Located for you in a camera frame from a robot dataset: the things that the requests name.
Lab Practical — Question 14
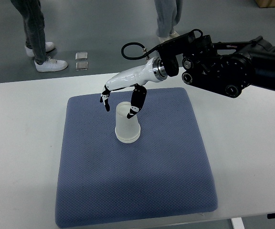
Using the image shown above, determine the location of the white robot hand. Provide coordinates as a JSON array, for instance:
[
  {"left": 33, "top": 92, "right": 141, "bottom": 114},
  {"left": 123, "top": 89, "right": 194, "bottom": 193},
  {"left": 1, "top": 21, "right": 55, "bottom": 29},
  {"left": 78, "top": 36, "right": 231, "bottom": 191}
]
[{"left": 100, "top": 57, "right": 168, "bottom": 119}]

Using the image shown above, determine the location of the person in grey jeans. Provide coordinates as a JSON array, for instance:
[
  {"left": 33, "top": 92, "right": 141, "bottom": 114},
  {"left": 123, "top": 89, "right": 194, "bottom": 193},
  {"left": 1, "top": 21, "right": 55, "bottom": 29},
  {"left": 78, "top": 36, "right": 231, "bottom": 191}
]
[{"left": 11, "top": 0, "right": 68, "bottom": 73}]

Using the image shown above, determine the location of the blue textured cushion mat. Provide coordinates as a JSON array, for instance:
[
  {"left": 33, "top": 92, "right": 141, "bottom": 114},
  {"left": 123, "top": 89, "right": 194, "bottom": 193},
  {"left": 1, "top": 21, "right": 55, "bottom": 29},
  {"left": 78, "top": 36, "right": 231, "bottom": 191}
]
[{"left": 55, "top": 87, "right": 218, "bottom": 228}]

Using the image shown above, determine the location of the white table leg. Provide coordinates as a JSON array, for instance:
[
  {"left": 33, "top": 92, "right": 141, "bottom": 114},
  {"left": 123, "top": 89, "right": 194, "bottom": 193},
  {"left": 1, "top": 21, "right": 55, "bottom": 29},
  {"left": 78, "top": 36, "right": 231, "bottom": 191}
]
[{"left": 231, "top": 218, "right": 245, "bottom": 229}]

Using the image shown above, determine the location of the white paper cup on mat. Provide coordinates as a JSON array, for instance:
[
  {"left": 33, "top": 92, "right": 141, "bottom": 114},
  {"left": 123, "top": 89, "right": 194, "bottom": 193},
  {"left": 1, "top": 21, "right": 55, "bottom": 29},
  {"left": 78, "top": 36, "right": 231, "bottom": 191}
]
[{"left": 117, "top": 136, "right": 139, "bottom": 144}]

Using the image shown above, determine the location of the black looped cable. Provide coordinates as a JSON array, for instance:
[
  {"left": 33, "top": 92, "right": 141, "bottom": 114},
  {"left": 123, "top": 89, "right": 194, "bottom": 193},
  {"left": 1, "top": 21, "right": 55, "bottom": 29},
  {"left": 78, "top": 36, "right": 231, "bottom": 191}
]
[{"left": 121, "top": 42, "right": 157, "bottom": 61}]

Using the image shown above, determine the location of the cardboard box corner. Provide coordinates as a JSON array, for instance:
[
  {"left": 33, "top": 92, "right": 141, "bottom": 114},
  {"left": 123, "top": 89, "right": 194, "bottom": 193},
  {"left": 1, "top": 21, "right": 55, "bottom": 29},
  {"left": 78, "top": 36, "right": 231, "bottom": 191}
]
[{"left": 255, "top": 0, "right": 275, "bottom": 8}]

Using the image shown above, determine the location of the white paper cup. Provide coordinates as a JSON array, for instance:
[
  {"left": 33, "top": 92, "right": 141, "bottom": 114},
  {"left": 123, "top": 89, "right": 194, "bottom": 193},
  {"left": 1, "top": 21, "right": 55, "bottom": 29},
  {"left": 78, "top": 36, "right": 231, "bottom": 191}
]
[
  {"left": 117, "top": 136, "right": 139, "bottom": 144},
  {"left": 115, "top": 102, "right": 141, "bottom": 139}
]

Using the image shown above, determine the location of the upper metal floor plate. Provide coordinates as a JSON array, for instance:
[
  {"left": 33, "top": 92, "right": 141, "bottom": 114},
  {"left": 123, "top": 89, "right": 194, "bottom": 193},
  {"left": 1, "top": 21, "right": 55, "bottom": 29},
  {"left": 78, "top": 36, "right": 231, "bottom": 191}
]
[{"left": 75, "top": 52, "right": 88, "bottom": 60}]

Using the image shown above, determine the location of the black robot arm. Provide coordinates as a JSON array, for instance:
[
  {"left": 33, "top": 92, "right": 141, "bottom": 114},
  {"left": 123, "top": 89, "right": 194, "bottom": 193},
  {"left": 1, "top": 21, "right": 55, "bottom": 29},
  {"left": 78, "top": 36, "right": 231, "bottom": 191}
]
[{"left": 100, "top": 31, "right": 275, "bottom": 118}]

